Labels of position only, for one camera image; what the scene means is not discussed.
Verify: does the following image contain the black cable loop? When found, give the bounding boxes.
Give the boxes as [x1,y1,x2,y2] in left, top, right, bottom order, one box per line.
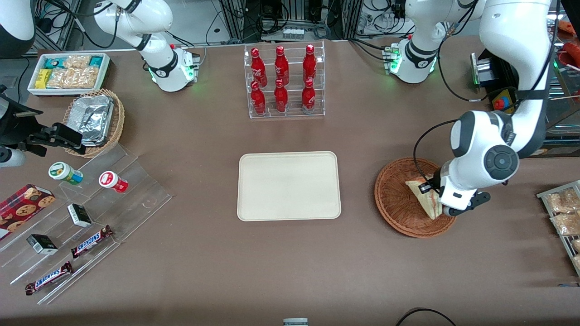
[396,308,458,326]

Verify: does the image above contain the red label white-lid jar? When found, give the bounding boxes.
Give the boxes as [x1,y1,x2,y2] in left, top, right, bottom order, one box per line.
[99,171,128,194]

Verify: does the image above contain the clear bag of crackers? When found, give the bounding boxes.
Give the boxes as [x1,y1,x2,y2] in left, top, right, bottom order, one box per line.
[48,67,98,89]
[63,55,92,69]

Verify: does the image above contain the red chocolate chip cookie box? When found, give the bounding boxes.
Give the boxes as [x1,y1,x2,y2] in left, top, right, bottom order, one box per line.
[0,184,56,240]

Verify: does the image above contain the Snickers chocolate bar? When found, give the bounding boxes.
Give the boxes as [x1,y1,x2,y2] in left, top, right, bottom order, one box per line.
[25,261,73,296]
[71,225,114,259]

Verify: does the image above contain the silver control box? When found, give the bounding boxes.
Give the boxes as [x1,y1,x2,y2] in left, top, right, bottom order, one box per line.
[470,49,501,87]

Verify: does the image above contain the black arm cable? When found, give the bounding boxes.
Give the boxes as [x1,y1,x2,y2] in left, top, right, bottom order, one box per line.
[413,120,459,182]

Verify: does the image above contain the tray of packaged snacks right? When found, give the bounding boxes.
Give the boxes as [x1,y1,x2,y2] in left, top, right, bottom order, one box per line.
[537,180,580,277]

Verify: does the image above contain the white snack bin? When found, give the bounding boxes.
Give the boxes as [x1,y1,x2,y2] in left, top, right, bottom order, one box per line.
[27,53,111,97]

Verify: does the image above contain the yellow emergency stop button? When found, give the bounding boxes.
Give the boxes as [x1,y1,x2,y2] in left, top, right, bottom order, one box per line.
[487,88,518,114]

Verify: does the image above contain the clear bag of nut snacks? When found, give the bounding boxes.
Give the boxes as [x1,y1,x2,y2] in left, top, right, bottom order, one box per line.
[546,188,580,214]
[551,213,580,237]

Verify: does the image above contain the cream rectangular tray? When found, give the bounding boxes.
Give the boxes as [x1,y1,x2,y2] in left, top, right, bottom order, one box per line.
[237,151,341,221]

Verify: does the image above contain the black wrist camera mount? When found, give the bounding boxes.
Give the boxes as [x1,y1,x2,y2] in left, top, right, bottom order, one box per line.
[469,191,491,211]

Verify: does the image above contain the clear acrylic bottle rack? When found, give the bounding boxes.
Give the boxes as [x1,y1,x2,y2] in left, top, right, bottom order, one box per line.
[244,41,326,119]

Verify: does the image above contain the clear acrylic tiered shelf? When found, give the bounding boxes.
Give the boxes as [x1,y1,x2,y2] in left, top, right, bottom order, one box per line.
[0,144,173,305]

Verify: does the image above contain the triangular sandwich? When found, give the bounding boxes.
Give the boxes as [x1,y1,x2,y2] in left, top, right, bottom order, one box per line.
[405,174,443,221]

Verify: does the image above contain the green label white-lid jar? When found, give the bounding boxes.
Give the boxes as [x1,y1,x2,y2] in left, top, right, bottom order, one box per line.
[48,162,83,185]

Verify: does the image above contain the stacked aluminium foil containers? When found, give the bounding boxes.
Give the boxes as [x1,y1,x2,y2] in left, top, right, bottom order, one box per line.
[68,94,114,146]

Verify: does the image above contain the small black carton box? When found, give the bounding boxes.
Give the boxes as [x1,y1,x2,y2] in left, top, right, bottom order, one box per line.
[67,204,92,228]
[26,234,58,255]

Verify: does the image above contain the brown round wicker basket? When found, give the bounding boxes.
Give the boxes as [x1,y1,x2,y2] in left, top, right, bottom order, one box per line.
[375,157,457,239]

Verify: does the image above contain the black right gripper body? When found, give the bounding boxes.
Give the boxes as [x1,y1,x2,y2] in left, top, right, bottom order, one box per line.
[0,91,46,157]

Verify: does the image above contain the light wicker basket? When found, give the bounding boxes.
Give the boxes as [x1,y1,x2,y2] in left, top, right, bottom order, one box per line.
[63,89,125,158]

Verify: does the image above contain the red cola bottle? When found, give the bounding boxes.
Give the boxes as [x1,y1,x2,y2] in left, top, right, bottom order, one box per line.
[251,81,266,115]
[274,79,289,113]
[251,48,268,87]
[275,46,290,86]
[303,44,317,84]
[301,78,316,111]

